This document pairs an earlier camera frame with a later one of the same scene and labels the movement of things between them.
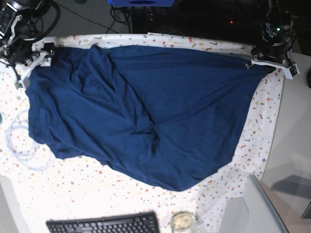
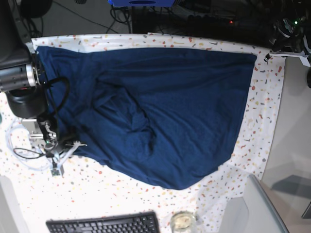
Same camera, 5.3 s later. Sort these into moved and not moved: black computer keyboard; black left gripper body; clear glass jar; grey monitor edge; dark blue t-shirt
Moved: black left gripper body; dark blue t-shirt
Not moved: black computer keyboard; clear glass jar; grey monitor edge
